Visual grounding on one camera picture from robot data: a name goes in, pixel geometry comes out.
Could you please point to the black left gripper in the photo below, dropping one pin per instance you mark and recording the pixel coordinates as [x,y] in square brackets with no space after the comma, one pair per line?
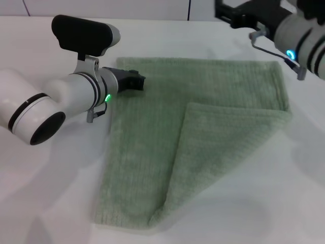
[128,80]

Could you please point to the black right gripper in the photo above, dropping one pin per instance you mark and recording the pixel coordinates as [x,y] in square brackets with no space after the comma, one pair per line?
[251,12]

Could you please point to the green terry towel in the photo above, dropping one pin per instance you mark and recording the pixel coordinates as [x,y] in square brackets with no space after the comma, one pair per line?
[152,139]

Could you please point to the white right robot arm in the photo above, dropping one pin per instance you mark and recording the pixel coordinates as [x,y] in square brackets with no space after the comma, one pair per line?
[304,38]

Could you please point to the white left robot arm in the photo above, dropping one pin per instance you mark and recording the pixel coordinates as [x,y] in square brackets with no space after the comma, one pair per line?
[38,101]

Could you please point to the silver left camera mount bracket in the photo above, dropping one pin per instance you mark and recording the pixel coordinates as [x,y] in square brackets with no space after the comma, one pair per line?
[87,66]

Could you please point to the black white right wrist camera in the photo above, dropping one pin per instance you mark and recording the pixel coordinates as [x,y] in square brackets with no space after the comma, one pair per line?
[312,7]

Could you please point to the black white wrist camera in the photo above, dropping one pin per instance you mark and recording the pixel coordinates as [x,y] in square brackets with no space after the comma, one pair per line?
[312,7]
[81,35]

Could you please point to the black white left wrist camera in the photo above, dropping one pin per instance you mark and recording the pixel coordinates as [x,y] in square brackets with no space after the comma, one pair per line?
[81,35]

